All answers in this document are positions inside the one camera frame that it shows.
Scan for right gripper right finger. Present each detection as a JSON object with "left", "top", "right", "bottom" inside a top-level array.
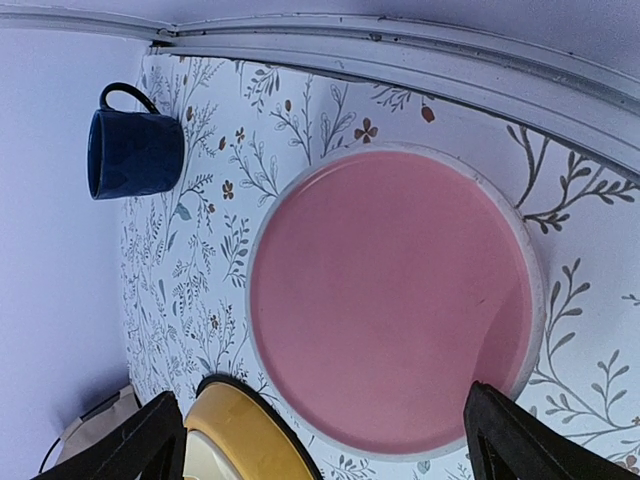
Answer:
[{"left": 464, "top": 381, "right": 638, "bottom": 480}]

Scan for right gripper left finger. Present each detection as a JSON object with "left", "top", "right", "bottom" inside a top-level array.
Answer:
[{"left": 38, "top": 391, "right": 186, "bottom": 480}]

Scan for yellow pet bowl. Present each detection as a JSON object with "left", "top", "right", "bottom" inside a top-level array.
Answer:
[{"left": 184, "top": 374, "right": 322, "bottom": 480}]

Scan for pink pet bowl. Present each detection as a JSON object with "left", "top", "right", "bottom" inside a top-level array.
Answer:
[{"left": 246, "top": 143, "right": 546, "bottom": 462}]

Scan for cream pet bowl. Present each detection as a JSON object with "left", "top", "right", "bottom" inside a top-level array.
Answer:
[{"left": 183, "top": 430, "right": 240, "bottom": 480}]

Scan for beige fabric pet tent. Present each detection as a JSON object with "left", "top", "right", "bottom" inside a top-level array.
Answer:
[{"left": 38, "top": 384, "right": 141, "bottom": 474}]

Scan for dark blue mug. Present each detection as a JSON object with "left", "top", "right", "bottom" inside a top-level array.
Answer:
[{"left": 87, "top": 82, "right": 185, "bottom": 200}]

